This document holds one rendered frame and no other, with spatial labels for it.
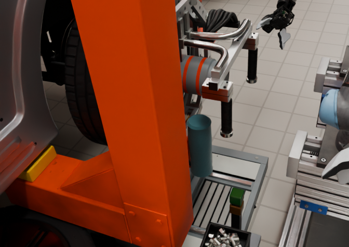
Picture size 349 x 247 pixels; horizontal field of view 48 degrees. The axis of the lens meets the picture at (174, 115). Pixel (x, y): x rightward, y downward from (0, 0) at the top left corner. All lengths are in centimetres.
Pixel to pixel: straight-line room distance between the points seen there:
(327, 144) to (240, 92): 166
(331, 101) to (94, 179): 71
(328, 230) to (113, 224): 92
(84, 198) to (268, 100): 176
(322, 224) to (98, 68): 125
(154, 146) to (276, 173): 139
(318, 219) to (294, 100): 116
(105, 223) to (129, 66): 66
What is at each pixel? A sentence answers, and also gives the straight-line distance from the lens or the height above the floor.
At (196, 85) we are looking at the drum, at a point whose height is 86.
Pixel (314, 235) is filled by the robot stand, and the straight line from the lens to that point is 180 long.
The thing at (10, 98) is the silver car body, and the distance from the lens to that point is 131.
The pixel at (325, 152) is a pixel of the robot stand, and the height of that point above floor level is 82.
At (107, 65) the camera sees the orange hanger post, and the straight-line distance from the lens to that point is 88.
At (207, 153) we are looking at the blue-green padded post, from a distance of 151.
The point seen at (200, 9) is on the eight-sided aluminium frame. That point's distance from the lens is 154.
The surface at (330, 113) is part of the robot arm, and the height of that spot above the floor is 113.
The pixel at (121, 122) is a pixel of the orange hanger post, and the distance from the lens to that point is 96.
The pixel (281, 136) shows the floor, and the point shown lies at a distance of 251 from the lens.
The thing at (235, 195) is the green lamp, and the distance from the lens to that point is 129.
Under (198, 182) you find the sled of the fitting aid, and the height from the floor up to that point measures 16.
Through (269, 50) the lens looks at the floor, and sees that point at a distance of 338.
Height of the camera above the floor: 165
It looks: 38 degrees down
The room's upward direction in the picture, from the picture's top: 6 degrees counter-clockwise
